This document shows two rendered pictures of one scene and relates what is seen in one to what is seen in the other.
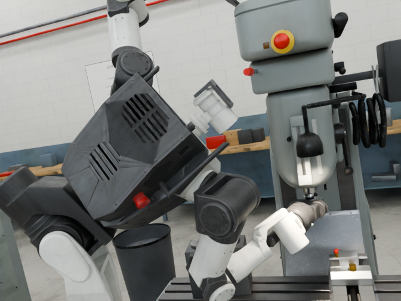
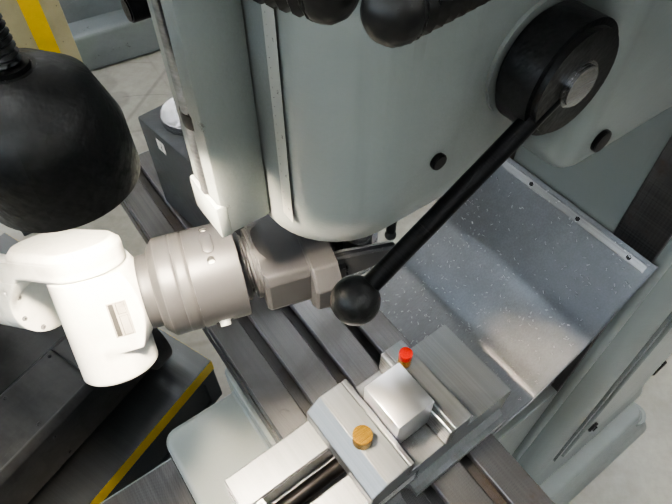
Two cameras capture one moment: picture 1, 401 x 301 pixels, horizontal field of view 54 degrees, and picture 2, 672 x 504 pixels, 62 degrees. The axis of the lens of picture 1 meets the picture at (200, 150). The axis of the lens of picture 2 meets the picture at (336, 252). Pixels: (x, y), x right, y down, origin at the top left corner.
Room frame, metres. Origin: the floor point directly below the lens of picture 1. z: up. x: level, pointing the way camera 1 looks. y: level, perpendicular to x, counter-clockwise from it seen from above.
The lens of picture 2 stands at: (0.98, -0.52, 1.64)
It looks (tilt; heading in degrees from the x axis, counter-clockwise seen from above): 51 degrees down; 35
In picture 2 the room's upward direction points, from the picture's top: straight up
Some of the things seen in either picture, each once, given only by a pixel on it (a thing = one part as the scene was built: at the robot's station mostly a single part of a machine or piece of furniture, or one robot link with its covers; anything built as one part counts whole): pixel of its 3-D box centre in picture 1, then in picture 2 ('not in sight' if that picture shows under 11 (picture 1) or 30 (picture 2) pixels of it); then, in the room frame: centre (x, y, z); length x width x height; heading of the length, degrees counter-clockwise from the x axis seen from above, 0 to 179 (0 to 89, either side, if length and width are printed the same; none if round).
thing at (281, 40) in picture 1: (281, 41); not in sight; (1.03, -0.25, 1.76); 0.04 x 0.03 x 0.04; 71
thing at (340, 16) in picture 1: (337, 27); not in sight; (1.25, -0.49, 1.79); 0.45 x 0.04 x 0.04; 161
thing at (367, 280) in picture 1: (350, 275); (358, 439); (1.18, -0.41, 1.00); 0.12 x 0.06 x 0.04; 72
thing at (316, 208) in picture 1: (302, 214); (259, 263); (1.19, -0.29, 1.23); 0.13 x 0.12 x 0.10; 55
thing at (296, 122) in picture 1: (301, 150); (208, 85); (1.16, -0.30, 1.45); 0.04 x 0.04 x 0.21; 71
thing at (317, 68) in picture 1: (295, 71); not in sight; (1.31, -0.35, 1.68); 0.34 x 0.24 x 0.10; 161
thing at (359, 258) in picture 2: not in sight; (364, 261); (1.25, -0.36, 1.23); 0.06 x 0.02 x 0.03; 145
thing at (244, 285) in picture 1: (219, 264); (220, 175); (1.41, 0.01, 1.01); 0.22 x 0.12 x 0.20; 79
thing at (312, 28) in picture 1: (288, 30); not in sight; (1.28, -0.34, 1.81); 0.47 x 0.26 x 0.16; 161
